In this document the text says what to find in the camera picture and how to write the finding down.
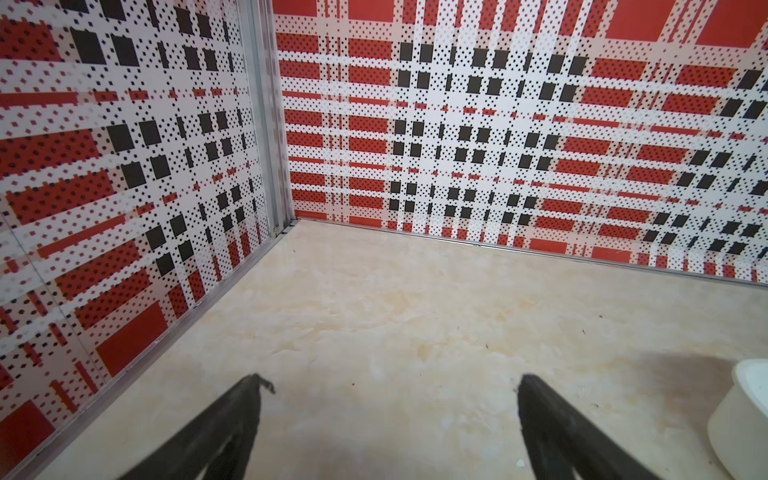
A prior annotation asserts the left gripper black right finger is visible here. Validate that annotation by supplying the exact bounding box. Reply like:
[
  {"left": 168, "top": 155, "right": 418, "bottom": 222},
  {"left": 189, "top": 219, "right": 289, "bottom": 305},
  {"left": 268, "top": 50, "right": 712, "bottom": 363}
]
[{"left": 517, "top": 374, "right": 657, "bottom": 479}]

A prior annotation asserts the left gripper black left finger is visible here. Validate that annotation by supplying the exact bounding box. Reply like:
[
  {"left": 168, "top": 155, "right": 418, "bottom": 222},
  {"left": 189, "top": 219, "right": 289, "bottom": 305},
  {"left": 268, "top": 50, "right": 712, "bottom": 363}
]
[{"left": 121, "top": 374, "right": 275, "bottom": 479}]

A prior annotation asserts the white plastic bin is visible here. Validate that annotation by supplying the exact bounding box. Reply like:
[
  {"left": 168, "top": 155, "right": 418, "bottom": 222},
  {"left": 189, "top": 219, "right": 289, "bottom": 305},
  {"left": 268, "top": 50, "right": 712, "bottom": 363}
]
[{"left": 707, "top": 359, "right": 768, "bottom": 479}]

